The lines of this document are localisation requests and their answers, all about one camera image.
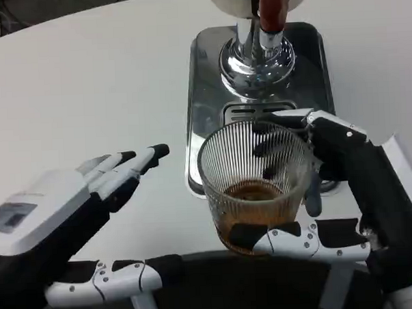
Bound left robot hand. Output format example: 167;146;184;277
0;143;184;309

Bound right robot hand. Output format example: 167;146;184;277
224;104;412;302

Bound clear ribbed glass cup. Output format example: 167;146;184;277
194;118;319;261

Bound slotted steel drain grid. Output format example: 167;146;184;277
221;100;299;128

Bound steel drip tray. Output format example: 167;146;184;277
178;20;340;199

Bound black steel drink dispenser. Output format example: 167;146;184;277
208;0;316;104

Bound red tap handle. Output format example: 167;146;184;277
257;0;292;33

